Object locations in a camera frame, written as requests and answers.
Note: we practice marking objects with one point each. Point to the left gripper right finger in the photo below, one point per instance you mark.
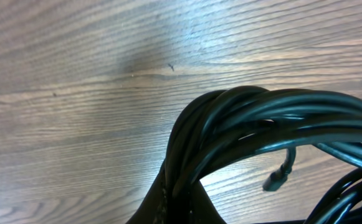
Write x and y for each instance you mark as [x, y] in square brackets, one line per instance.
[202, 210]

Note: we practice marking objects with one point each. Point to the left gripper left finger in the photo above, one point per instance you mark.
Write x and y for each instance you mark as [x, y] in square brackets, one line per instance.
[152, 209]

